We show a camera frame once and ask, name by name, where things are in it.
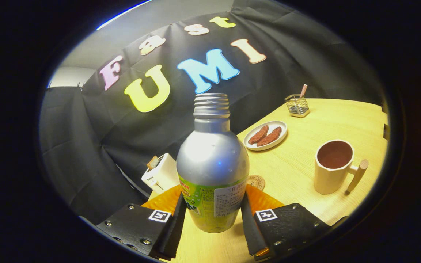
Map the light wooden table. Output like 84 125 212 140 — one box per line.
148 98 389 263

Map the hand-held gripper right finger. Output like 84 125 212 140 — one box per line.
240 184 332 260

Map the white toaster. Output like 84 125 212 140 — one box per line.
141 153 180 194

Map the wire mesh holder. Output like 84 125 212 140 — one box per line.
285 94 310 118

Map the cream cup with wooden handle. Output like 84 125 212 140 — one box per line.
314 139 369 195

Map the round cork coaster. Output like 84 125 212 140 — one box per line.
247 175 266 191

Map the black backdrop cloth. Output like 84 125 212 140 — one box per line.
39 0 383 225

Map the white oval plate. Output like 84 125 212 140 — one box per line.
243 121 288 152

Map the silver bottle with green label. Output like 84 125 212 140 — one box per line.
176 93 250 233

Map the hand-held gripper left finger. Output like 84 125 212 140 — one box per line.
96 184 187 260

